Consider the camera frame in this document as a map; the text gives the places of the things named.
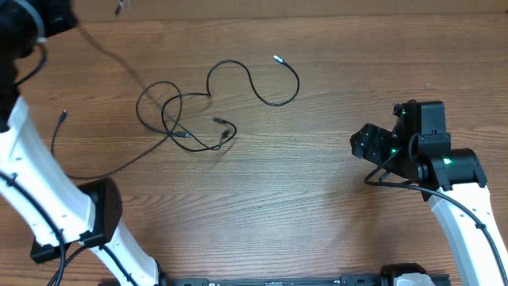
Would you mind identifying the thin black usb cable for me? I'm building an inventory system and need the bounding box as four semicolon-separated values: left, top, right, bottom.
50;80;193;180

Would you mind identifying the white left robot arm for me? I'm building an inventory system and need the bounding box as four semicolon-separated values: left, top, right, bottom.
1;1;171;285

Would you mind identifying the short black usb cable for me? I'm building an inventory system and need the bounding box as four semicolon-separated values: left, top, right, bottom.
75;0;179;124

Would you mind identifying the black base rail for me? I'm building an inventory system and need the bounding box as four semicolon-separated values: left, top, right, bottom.
162;274;388;286

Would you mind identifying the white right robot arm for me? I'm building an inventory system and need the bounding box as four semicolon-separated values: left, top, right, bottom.
350;100;507;285

